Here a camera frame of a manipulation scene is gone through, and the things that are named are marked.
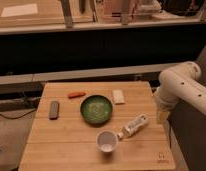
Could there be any white ceramic cup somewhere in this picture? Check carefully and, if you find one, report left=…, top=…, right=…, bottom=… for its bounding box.
left=96, top=130, right=118, bottom=153

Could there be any grey remote control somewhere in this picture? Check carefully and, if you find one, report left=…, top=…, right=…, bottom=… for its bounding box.
left=49, top=101, right=59, bottom=120

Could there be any black floor cable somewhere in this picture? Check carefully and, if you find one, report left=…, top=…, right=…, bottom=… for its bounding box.
left=0, top=96, right=40, bottom=121

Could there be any white plastic bottle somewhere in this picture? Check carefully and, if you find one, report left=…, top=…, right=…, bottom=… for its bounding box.
left=117, top=114, right=148, bottom=140

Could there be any green ceramic bowl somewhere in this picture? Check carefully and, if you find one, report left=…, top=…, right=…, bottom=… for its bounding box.
left=80, top=95, right=113, bottom=125

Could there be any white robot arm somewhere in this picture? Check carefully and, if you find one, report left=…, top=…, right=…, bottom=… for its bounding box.
left=154, top=61, right=206, bottom=124

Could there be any cream sponge block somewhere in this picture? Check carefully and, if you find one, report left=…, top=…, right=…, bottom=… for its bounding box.
left=112, top=89, right=125, bottom=104

